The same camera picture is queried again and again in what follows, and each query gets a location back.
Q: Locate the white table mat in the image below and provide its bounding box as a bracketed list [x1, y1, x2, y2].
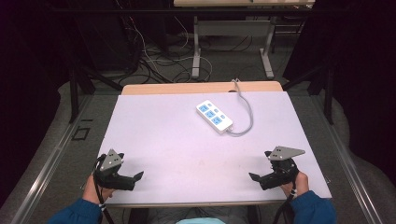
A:
[96, 91, 332, 205]

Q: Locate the right hand-held gripper cable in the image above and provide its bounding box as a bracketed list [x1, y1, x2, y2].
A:
[272, 180, 297, 224]

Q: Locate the hand-held gripper cable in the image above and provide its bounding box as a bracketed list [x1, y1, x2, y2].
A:
[272, 180, 297, 224]
[92, 154, 116, 224]

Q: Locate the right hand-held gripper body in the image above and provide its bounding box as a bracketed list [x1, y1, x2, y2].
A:
[259, 146, 306, 191]

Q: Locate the tangle of floor cables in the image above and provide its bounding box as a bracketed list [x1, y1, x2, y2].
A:
[115, 0, 216, 86]

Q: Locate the black metal stand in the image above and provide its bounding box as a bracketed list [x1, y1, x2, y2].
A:
[67, 62, 123, 124]

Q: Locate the white power strip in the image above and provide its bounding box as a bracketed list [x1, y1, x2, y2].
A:
[195, 99, 234, 135]

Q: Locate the person's lap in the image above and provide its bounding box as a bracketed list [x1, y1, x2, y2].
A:
[128, 206, 260, 224]

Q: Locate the grey metal desk frame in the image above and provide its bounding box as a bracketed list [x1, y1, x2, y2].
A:
[191, 16, 278, 80]

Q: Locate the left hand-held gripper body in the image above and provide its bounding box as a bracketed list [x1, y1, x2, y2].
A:
[92, 148, 137, 191]

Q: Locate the grey power strip cable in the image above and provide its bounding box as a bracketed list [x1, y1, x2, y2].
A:
[226, 78, 254, 137]

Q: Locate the left hand-held gripper cable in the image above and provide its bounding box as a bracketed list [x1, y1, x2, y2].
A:
[92, 154, 116, 224]

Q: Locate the person's right hand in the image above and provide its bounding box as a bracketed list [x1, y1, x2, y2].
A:
[279, 171, 310, 198]

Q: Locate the person's left hand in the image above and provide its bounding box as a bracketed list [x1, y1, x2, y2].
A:
[82, 175, 116, 205]

